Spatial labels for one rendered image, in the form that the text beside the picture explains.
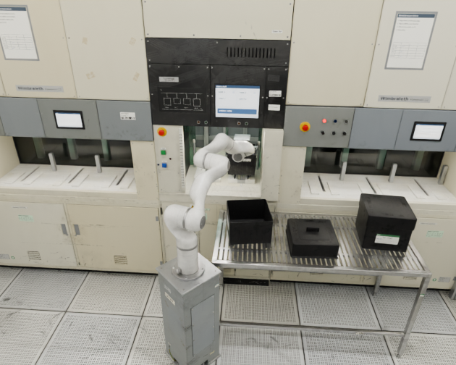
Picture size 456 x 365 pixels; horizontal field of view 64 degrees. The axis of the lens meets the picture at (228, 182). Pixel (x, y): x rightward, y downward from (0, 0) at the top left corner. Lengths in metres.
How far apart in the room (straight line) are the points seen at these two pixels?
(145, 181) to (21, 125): 0.92
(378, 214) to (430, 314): 1.22
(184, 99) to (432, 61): 1.53
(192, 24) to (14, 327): 2.48
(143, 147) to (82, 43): 0.75
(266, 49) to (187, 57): 0.49
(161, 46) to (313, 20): 0.91
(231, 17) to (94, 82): 0.96
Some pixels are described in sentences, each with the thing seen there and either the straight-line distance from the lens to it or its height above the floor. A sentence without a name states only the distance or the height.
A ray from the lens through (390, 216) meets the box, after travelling 2.42.
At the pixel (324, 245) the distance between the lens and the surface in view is 2.30.
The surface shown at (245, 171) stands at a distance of 2.80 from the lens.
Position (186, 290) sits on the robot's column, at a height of 0.76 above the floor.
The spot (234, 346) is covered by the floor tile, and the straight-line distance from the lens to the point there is 2.80.
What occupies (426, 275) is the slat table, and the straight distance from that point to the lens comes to 2.49.
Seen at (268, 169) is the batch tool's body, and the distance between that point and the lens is 2.51.
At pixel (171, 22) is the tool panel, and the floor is 2.04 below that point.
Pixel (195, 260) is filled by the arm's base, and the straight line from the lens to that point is 2.10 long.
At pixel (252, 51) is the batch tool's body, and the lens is 2.33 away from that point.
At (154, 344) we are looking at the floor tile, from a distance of 2.85.
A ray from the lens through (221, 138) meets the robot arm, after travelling 2.18.
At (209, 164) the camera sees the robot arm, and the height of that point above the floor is 1.32.
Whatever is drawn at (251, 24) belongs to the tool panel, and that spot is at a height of 2.03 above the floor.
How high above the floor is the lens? 2.22
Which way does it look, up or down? 28 degrees down
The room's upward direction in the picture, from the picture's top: 1 degrees clockwise
